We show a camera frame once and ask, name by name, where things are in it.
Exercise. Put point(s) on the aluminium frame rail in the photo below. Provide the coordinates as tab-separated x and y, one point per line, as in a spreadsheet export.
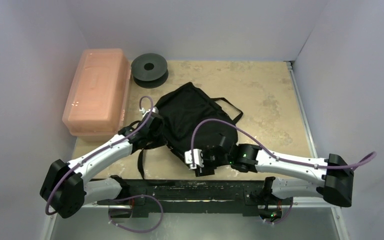
311	202

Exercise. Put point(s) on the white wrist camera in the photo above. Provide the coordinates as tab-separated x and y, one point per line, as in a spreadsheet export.
193	159
144	111

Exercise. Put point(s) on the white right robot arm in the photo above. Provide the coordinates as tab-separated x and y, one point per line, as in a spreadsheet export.
292	176

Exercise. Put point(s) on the translucent pink storage box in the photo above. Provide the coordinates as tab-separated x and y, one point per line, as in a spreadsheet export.
97	100

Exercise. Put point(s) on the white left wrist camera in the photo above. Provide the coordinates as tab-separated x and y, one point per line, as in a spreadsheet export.
144	111

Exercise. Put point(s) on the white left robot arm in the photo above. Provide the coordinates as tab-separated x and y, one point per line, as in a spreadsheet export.
68	185

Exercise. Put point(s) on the black filament spool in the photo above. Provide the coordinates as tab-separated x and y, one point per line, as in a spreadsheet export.
149	70

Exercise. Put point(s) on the black student backpack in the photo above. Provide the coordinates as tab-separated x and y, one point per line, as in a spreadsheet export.
192	118

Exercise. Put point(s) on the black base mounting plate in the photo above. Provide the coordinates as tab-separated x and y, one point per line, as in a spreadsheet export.
245	197

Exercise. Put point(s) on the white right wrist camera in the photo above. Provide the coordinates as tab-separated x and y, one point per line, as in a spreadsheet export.
193	159

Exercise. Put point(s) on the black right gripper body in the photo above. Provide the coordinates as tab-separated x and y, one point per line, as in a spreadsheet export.
206	162

